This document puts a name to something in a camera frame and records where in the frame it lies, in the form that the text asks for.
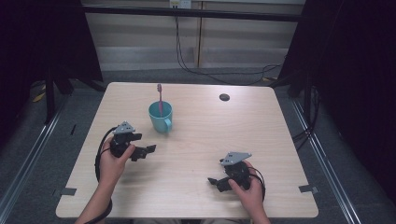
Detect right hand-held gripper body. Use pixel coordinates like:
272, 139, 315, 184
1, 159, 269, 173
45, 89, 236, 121
219, 151, 252, 190

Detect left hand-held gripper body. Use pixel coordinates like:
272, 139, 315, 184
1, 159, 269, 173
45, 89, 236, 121
109, 120, 136, 158

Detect teal cup with handle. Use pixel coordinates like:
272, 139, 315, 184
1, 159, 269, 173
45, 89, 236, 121
148, 100, 174, 135

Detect pink toothbrush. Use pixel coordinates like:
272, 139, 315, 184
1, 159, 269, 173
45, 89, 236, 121
156, 83, 164, 118

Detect person's left hand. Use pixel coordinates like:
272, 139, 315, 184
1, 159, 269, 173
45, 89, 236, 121
98, 137, 137, 186

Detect person's right hand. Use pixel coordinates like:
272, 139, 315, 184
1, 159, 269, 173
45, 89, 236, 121
228, 161, 265, 216

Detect grey tape piece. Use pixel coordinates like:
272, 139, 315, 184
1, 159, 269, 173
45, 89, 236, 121
298, 184, 319, 194
60, 187, 78, 197

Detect black metal stand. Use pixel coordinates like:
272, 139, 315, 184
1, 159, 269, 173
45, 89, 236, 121
303, 74, 314, 138
43, 66, 58, 125

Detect yellow floor marker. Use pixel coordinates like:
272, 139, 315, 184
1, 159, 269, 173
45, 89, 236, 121
32, 92, 47, 104

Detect dark curtain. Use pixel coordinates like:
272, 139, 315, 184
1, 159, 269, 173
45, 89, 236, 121
0, 0, 105, 147
277, 0, 396, 203

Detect black horizontal bar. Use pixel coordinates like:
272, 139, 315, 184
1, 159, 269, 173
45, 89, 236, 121
82, 5, 303, 22

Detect right hand-held gripper cable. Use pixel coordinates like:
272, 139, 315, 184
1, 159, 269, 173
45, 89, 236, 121
247, 166, 267, 201

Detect black floor cables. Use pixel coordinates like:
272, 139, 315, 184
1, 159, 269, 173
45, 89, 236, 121
292, 87, 322, 152

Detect aluminium floor rail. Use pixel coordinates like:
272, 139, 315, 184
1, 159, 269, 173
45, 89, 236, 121
0, 99, 64, 218
291, 99, 362, 224

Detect black wall cable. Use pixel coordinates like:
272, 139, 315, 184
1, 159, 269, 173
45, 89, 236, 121
174, 15, 283, 87

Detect white wall power outlet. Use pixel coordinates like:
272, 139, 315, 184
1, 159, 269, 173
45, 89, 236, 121
169, 0, 192, 9

